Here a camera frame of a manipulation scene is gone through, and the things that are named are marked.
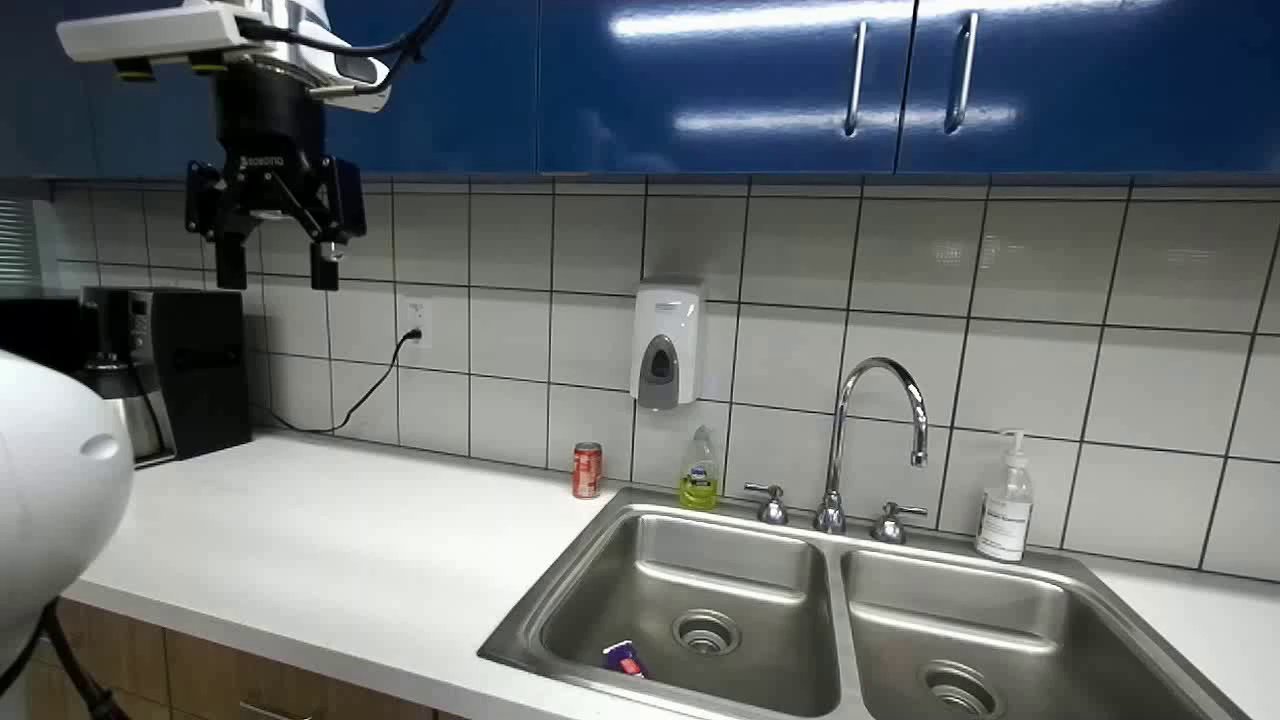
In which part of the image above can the black power cord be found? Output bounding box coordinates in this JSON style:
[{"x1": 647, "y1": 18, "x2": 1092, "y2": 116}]
[{"x1": 327, "y1": 322, "x2": 430, "y2": 440}]

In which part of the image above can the clear pump soap bottle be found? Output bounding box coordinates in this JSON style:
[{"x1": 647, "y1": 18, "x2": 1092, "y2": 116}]
[{"x1": 972, "y1": 429, "x2": 1036, "y2": 564}]

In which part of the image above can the white wall soap dispenser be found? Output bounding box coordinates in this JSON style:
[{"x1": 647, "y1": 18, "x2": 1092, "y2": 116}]
[{"x1": 630, "y1": 280, "x2": 706, "y2": 412}]

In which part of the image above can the blue cabinet door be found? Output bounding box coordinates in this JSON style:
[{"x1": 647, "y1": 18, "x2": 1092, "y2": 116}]
[
  {"x1": 898, "y1": 0, "x2": 1280, "y2": 189},
  {"x1": 322, "y1": 0, "x2": 922, "y2": 184}
]

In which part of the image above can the white wall outlet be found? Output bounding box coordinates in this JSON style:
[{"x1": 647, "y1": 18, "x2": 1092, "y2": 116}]
[{"x1": 398, "y1": 293, "x2": 435, "y2": 354}]

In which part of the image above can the purple protein chocolate bar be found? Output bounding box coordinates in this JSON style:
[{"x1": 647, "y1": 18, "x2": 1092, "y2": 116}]
[{"x1": 602, "y1": 637, "x2": 652, "y2": 685}]

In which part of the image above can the round sink drain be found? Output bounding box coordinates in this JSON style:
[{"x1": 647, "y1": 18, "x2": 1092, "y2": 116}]
[
  {"x1": 922, "y1": 661, "x2": 1005, "y2": 720},
  {"x1": 672, "y1": 605, "x2": 739, "y2": 661}
]

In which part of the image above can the black coffee machine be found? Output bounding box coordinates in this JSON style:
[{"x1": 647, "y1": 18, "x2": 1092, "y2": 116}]
[{"x1": 81, "y1": 284, "x2": 255, "y2": 464}]

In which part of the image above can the chrome gooseneck faucet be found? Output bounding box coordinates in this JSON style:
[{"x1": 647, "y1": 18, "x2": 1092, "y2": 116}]
[{"x1": 814, "y1": 350, "x2": 935, "y2": 534}]

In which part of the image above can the wooden base cabinet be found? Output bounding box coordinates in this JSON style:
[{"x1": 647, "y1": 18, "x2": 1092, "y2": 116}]
[{"x1": 0, "y1": 596, "x2": 463, "y2": 720}]

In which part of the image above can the silver cabinet handle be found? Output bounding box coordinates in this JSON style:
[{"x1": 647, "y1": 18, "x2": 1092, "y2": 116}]
[
  {"x1": 840, "y1": 14, "x2": 877, "y2": 144},
  {"x1": 945, "y1": 6, "x2": 984, "y2": 139}
]

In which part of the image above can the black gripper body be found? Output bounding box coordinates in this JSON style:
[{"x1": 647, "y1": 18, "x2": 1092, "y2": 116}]
[{"x1": 211, "y1": 60, "x2": 334, "y2": 221}]

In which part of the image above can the red soda can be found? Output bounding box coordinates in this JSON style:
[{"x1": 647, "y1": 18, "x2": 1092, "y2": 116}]
[{"x1": 568, "y1": 440, "x2": 610, "y2": 505}]

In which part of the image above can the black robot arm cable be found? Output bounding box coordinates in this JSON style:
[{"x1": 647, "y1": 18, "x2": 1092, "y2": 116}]
[{"x1": 237, "y1": 0, "x2": 459, "y2": 69}]

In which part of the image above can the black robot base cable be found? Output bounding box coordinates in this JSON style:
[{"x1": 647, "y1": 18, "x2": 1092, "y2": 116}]
[{"x1": 0, "y1": 596, "x2": 131, "y2": 720}]

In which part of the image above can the stainless steel double sink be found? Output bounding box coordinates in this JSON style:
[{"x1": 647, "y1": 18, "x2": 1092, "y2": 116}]
[{"x1": 477, "y1": 484, "x2": 1257, "y2": 720}]

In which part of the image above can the chrome faucet handle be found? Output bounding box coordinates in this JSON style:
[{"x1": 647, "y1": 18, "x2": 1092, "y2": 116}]
[
  {"x1": 867, "y1": 499, "x2": 929, "y2": 546},
  {"x1": 739, "y1": 481, "x2": 792, "y2": 528}
]

